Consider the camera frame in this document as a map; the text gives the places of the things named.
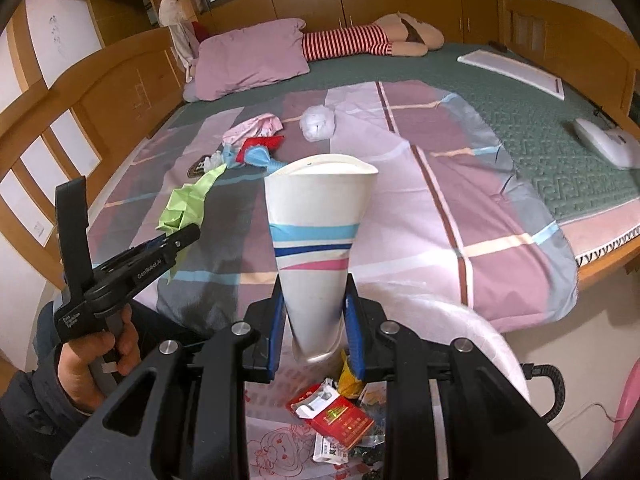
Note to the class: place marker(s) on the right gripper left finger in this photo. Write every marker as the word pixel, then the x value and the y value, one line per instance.
pixel 181 413

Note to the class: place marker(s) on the white plush toy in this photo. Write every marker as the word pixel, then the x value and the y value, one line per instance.
pixel 170 12

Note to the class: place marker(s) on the pink pillow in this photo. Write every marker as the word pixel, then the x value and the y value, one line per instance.
pixel 247 58

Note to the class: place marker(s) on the green bed mat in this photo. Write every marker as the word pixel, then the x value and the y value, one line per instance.
pixel 536 129

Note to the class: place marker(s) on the red plastic wrapper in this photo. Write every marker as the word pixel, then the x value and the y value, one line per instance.
pixel 268 144

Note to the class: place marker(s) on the wooden cabinet row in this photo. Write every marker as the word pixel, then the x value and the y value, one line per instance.
pixel 461 21

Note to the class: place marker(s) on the white plastic trash bag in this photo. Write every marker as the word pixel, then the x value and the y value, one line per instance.
pixel 281 446

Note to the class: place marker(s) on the wooden bed frame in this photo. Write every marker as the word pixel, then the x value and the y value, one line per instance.
pixel 121 94

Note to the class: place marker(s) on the striped paper cup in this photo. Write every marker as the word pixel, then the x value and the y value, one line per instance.
pixel 314 207

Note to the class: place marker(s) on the person's left hand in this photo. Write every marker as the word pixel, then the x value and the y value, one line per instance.
pixel 76 356

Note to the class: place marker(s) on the plaid pink grey quilt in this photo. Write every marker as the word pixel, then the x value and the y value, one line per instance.
pixel 392 182

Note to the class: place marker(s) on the white flat board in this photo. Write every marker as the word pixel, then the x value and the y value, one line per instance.
pixel 516 70

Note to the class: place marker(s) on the striped plush doll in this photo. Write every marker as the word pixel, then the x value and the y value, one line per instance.
pixel 397 34

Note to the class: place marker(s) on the pink plastic wrapper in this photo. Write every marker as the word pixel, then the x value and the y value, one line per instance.
pixel 261 126

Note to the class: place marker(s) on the white handheld vacuum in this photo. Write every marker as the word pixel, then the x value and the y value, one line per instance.
pixel 615 145

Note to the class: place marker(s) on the blue face mask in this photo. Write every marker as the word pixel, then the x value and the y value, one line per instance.
pixel 226 155

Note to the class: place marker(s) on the yellow plastic wrapper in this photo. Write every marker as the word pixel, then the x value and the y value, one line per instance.
pixel 348 385

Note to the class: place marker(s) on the red cigarette box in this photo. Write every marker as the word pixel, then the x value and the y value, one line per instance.
pixel 333 416

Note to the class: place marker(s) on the blue quilted cloth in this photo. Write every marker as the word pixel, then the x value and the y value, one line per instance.
pixel 259 159

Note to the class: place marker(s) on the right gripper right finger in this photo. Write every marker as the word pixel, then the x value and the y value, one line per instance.
pixel 449 410

